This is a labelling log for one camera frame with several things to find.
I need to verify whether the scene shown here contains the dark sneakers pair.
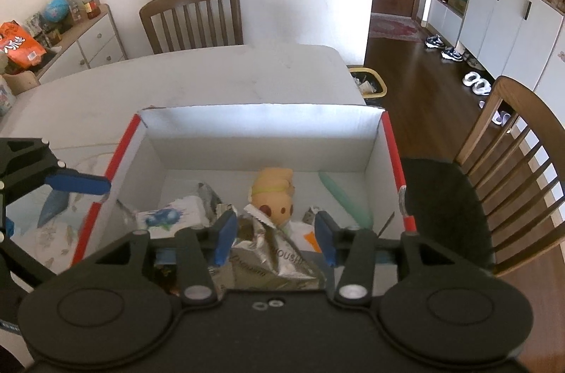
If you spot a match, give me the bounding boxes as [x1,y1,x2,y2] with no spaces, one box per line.
[424,35,464,62]

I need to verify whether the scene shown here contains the yellow rim trash bin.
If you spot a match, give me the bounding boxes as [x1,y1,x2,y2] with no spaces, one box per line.
[347,65,388,101]

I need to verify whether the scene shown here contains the white drawer cabinet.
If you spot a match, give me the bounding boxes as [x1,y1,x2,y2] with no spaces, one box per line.
[35,4,127,84]

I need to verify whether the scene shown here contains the red white cardboard box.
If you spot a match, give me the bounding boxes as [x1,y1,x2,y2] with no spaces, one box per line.
[70,102,419,295]

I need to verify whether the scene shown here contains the orange snack bag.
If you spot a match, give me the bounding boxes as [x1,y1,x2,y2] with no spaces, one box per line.
[0,21,46,69]

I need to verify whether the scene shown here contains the mint green pen case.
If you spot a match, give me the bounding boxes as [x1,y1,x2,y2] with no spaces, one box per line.
[318,172,374,229]

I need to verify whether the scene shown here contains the red lid sauce jar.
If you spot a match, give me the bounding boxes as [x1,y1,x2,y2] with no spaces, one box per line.
[82,0,101,19]

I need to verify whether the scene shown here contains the clear bag yellow bun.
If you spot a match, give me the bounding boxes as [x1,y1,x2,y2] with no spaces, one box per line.
[135,195,210,239]

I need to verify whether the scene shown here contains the yellow plush toy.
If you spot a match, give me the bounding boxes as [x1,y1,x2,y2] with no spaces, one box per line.
[250,168,295,227]

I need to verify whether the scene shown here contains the far wooden chair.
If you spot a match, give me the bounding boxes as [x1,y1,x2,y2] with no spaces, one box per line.
[139,0,244,54]

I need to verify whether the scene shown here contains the white wall cabinets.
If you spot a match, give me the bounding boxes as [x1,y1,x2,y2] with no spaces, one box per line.
[427,0,565,109]

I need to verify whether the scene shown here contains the blue globe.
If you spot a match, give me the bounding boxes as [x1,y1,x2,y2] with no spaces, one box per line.
[42,0,70,23]

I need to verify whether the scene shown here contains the silver foil snack bag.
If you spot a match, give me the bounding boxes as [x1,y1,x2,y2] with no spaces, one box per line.
[209,207,326,296]

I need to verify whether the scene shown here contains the right wooden chair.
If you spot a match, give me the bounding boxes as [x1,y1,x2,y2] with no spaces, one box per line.
[401,77,564,276]

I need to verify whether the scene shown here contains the wooden chair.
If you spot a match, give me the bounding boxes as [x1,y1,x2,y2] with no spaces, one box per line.
[401,77,564,276]
[139,0,244,54]

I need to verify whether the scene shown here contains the white bag with green toy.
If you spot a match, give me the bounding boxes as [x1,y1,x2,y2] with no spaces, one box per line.
[282,206,322,253]

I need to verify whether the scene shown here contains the white slippers pair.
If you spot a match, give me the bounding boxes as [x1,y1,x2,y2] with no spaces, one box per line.
[462,72,492,96]

